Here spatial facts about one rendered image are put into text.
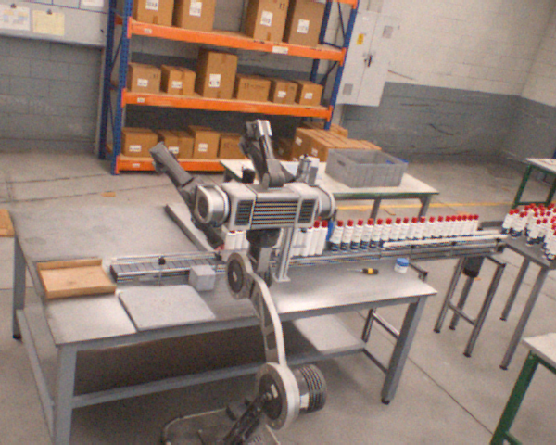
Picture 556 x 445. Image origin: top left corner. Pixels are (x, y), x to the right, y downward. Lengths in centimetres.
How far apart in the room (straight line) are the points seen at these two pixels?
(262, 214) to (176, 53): 531
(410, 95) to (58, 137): 526
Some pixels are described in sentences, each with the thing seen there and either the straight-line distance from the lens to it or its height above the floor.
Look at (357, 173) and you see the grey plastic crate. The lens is 501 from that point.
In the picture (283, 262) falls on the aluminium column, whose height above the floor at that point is 93.
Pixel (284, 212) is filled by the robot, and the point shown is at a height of 145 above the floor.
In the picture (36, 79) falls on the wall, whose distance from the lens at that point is 713.
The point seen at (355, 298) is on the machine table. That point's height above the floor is 83.
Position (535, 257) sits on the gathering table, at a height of 88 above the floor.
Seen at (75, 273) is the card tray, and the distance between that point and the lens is 297.
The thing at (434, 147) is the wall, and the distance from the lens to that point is 1035.
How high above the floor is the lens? 228
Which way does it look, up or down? 23 degrees down
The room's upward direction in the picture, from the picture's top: 12 degrees clockwise
